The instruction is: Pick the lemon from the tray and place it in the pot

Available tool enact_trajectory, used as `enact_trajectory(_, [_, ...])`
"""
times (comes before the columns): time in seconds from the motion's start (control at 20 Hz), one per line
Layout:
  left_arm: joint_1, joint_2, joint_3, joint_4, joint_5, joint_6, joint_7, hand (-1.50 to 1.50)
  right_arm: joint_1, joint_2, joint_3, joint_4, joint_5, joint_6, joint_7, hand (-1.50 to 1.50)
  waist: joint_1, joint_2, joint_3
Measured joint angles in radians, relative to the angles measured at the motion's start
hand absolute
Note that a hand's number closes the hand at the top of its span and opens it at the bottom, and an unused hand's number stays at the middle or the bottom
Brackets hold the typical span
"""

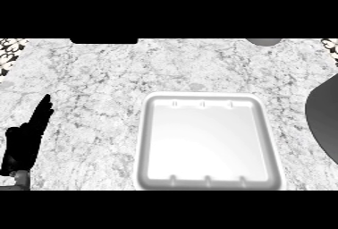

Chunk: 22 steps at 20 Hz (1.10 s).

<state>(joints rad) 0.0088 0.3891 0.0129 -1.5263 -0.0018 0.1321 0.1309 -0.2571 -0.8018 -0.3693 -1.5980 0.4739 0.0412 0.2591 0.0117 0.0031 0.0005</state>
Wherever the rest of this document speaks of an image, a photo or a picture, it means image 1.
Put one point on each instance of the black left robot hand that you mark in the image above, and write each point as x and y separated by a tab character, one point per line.
26	134

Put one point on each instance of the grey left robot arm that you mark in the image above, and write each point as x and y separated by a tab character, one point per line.
19	179

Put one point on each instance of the white rectangular tray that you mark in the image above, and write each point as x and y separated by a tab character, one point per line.
206	140

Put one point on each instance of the large dark grey pot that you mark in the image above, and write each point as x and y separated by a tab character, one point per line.
324	119

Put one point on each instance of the small grey round object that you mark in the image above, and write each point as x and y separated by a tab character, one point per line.
262	41

